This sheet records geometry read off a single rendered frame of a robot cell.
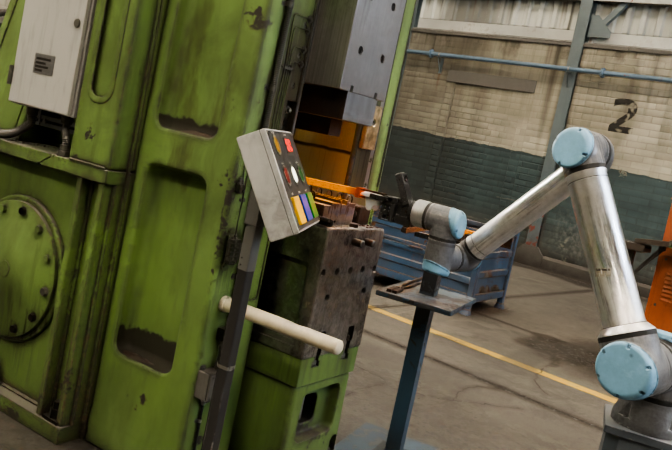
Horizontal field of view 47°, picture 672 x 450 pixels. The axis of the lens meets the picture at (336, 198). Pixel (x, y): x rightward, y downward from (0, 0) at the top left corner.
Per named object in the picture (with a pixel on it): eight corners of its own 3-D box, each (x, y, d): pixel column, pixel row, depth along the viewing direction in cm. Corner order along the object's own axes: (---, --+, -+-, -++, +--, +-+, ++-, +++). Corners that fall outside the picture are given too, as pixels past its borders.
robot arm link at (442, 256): (458, 278, 250) (466, 241, 248) (437, 278, 241) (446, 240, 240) (435, 270, 256) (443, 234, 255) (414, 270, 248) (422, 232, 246)
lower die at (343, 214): (351, 224, 274) (356, 201, 273) (320, 224, 257) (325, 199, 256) (260, 199, 296) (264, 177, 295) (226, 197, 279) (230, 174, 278)
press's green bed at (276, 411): (333, 464, 291) (359, 345, 287) (274, 493, 259) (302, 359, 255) (224, 411, 320) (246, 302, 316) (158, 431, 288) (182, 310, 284)
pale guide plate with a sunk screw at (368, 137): (374, 150, 300) (383, 107, 298) (362, 148, 292) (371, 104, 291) (369, 149, 301) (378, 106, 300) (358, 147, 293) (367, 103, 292)
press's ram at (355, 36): (395, 105, 281) (418, -4, 278) (340, 88, 249) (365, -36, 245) (303, 88, 304) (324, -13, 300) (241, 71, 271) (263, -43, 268)
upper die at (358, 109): (372, 126, 271) (377, 100, 270) (342, 119, 254) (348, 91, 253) (278, 108, 293) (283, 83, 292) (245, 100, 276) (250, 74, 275)
